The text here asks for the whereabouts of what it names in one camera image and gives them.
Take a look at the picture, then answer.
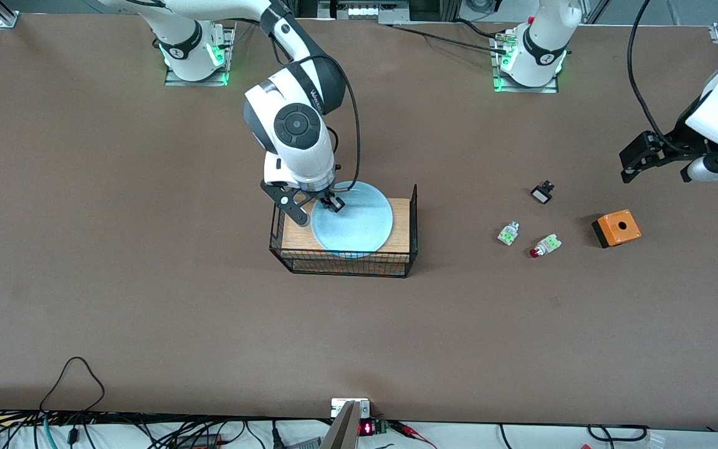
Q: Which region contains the light blue round plate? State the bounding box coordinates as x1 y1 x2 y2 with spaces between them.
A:
310 181 394 253

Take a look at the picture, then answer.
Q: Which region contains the red push button switch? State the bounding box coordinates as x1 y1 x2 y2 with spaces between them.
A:
529 234 562 259

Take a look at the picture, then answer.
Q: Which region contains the wooden shelf board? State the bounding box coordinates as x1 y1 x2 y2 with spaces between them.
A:
282 195 411 253

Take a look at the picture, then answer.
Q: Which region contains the metal unit with white lights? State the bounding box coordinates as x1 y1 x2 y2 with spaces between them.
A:
317 0 411 26

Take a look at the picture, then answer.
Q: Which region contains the red clip lead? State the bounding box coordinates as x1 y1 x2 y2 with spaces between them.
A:
390 421 438 449

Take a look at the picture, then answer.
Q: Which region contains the black power adapter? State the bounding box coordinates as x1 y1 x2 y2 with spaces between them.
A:
175 433 224 447

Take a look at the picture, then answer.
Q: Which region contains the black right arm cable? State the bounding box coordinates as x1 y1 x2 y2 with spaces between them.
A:
272 55 361 188

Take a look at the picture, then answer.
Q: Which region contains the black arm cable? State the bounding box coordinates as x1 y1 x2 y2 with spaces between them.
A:
272 55 361 188
626 0 668 150

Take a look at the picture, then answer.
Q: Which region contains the black wire mesh basket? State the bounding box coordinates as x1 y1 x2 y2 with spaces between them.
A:
269 180 419 279

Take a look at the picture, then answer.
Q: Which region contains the orange push-button enclosure box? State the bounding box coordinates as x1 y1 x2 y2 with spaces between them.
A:
591 210 642 248

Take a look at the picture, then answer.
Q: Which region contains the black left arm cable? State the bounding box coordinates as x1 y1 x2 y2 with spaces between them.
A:
626 0 668 150

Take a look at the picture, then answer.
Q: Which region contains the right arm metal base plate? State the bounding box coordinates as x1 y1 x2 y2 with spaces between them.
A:
165 24 235 87

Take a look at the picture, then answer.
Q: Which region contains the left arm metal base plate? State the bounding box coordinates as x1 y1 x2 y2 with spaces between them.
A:
490 30 560 94

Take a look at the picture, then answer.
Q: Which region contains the long black table cable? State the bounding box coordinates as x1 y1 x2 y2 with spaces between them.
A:
390 24 509 56

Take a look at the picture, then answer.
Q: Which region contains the grey metal mount bracket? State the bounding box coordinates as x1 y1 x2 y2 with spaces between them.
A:
320 398 372 449

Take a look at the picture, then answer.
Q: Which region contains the black looped cable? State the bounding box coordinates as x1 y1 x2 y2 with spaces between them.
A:
39 357 106 431

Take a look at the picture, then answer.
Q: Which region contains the black flat cable loop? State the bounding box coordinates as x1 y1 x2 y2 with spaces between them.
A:
586 424 649 442

